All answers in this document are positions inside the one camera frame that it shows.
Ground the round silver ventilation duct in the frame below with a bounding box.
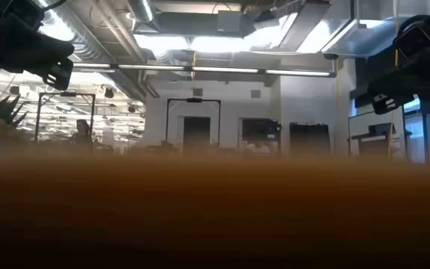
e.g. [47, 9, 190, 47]
[126, 0, 157, 24]

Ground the black pegboard cart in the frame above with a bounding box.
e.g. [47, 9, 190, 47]
[348, 123, 412, 161]

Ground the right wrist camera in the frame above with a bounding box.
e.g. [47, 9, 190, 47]
[393, 14, 430, 59]

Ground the dark grey door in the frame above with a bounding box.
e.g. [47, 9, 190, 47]
[182, 116, 212, 155]

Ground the yellow cable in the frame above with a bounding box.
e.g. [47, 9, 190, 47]
[385, 0, 401, 162]

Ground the orange plate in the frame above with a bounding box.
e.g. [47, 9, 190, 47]
[0, 147, 430, 269]

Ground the rectangular metal air duct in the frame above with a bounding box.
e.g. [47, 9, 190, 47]
[321, 0, 430, 59]

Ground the long ceiling light strip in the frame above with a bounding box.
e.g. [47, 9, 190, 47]
[71, 61, 337, 78]

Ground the black computer monitor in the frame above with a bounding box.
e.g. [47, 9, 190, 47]
[241, 117, 281, 143]

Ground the whiteboard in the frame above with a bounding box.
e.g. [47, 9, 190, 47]
[347, 105, 406, 164]

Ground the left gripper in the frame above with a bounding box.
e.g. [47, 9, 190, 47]
[0, 31, 76, 91]

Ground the black curtain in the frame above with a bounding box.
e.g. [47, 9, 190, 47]
[289, 122, 331, 156]

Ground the person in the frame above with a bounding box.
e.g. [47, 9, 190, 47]
[244, 140, 272, 155]
[69, 119, 96, 151]

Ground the black station frame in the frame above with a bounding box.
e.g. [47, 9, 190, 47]
[166, 97, 222, 149]
[34, 92, 96, 143]

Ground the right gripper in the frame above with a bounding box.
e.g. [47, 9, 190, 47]
[367, 52, 430, 115]

